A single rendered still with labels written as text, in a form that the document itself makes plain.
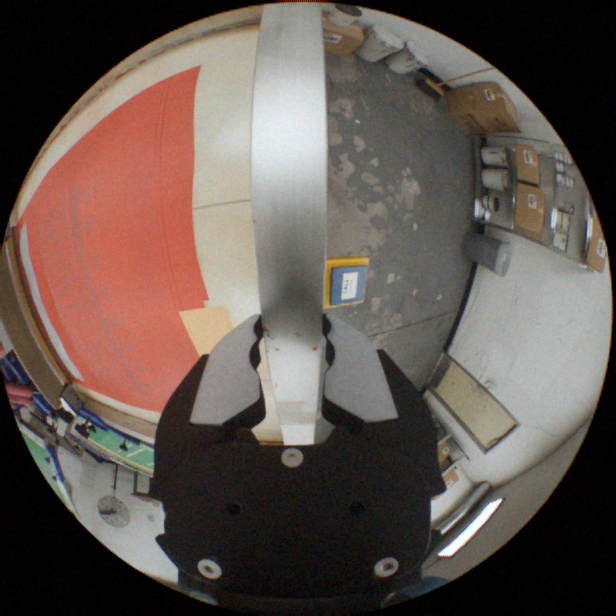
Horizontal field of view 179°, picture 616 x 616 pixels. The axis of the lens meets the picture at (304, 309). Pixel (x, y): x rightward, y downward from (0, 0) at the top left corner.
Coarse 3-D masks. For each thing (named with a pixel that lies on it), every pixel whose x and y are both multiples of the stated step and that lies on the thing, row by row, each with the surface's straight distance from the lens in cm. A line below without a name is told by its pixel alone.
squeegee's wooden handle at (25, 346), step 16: (0, 256) 58; (0, 272) 57; (0, 288) 57; (0, 304) 57; (16, 304) 57; (0, 320) 58; (16, 320) 57; (16, 336) 57; (32, 336) 58; (16, 352) 58; (32, 352) 59; (32, 368) 59; (48, 368) 60; (48, 384) 61; (64, 384) 63; (48, 400) 62
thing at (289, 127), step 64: (128, 64) 27; (256, 64) 14; (320, 64) 14; (256, 128) 11; (320, 128) 11; (256, 192) 10; (320, 192) 10; (256, 256) 10; (320, 256) 10; (320, 320) 12
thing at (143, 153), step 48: (144, 96) 23; (192, 96) 19; (96, 144) 26; (144, 144) 19; (192, 144) 16; (48, 192) 37; (96, 192) 24; (144, 192) 18; (192, 192) 15; (144, 240) 18; (192, 240) 16; (48, 288) 43; (144, 288) 20; (192, 288) 17
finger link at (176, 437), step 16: (192, 368) 10; (192, 384) 9; (176, 400) 9; (192, 400) 8; (160, 416) 9; (176, 416) 8; (160, 432) 8; (176, 432) 8; (192, 432) 8; (208, 432) 7; (224, 432) 8; (160, 448) 8; (176, 448) 8; (192, 448) 7; (160, 464) 8; (176, 464) 7; (160, 480) 7; (160, 496) 7
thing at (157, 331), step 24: (48, 312) 49; (120, 312) 24; (144, 312) 21; (168, 312) 19; (48, 336) 59; (144, 336) 24; (168, 336) 21; (72, 360) 52; (144, 360) 27; (168, 360) 24; (192, 360) 22; (96, 384) 49; (168, 384) 28; (144, 408) 40
